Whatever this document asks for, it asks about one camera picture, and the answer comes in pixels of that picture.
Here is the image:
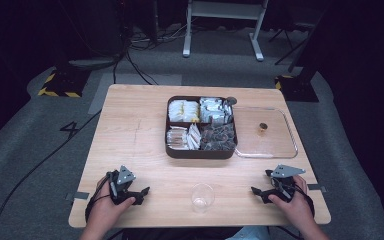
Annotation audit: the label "long black floor cable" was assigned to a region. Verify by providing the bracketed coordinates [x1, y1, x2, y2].
[0, 109, 102, 240]

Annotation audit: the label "person's left hand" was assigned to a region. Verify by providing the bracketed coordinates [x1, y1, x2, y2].
[91, 177, 137, 232]

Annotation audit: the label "black tripod stand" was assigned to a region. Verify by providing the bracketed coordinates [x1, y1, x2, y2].
[267, 26, 312, 66]

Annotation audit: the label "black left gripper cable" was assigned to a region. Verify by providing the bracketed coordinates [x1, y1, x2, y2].
[84, 171, 114, 224]

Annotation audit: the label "row of white packets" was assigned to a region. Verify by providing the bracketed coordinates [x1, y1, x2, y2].
[186, 122, 203, 151]

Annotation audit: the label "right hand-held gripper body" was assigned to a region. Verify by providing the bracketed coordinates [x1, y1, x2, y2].
[264, 163, 307, 203]

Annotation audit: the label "bundle of floor cables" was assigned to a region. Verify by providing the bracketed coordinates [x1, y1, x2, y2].
[128, 18, 198, 51]

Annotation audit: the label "grey tape strip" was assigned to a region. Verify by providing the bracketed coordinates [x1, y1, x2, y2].
[65, 191, 91, 202]
[306, 183, 328, 194]

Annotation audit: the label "clear plastic cup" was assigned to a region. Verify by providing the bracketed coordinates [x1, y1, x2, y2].
[190, 182, 216, 214]

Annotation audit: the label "person's right hand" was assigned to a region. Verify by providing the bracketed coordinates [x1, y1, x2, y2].
[267, 175, 315, 232]

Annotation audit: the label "pile of clear stick packets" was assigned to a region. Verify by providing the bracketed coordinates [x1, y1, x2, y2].
[166, 126, 190, 151]

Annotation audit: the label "brown compartment box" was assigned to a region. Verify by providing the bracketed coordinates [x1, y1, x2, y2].
[164, 95, 239, 160]

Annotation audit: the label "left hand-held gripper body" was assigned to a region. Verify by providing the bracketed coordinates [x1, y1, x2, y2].
[106, 164, 145, 206]

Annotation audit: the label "pile of silver packets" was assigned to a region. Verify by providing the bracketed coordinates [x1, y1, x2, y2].
[199, 96, 234, 125]

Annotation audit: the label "pile of dark wrapped packets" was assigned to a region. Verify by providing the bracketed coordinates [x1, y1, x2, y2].
[200, 122, 237, 152]

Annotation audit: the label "pile of white yellow packets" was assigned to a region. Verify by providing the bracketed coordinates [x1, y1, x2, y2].
[167, 99, 201, 124]

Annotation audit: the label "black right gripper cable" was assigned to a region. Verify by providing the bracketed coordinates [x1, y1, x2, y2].
[291, 181, 316, 218]

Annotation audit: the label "white desk frame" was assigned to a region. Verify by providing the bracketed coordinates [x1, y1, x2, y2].
[182, 0, 270, 62]

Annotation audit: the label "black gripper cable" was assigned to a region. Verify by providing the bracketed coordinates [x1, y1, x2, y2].
[291, 181, 316, 218]
[84, 171, 114, 224]

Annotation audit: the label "black yellow striped base plate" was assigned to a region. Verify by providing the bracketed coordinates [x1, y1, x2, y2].
[274, 74, 320, 103]
[37, 67, 92, 99]

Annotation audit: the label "person's blue jeans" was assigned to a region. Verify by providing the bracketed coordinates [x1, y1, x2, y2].
[225, 225, 272, 240]

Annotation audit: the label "clear plastic lid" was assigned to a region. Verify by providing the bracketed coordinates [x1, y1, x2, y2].
[232, 106, 299, 160]

